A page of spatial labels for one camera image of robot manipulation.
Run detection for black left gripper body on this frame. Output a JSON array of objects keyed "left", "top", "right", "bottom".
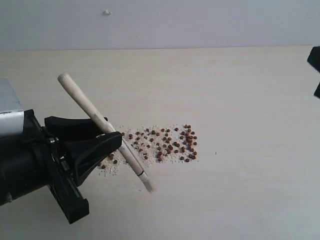
[{"left": 0, "top": 109, "right": 90, "bottom": 224}]

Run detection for brown pellets and white crumbs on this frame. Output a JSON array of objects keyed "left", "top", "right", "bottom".
[{"left": 96, "top": 123, "right": 201, "bottom": 177}]

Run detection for wide white paint brush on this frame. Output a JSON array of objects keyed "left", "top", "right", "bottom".
[{"left": 57, "top": 73, "right": 155, "bottom": 193}]

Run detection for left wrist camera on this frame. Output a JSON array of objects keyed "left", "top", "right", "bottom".
[{"left": 0, "top": 77, "right": 24, "bottom": 139}]

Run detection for white blob on wall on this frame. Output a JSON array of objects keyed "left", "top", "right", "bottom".
[{"left": 102, "top": 9, "right": 112, "bottom": 16}]

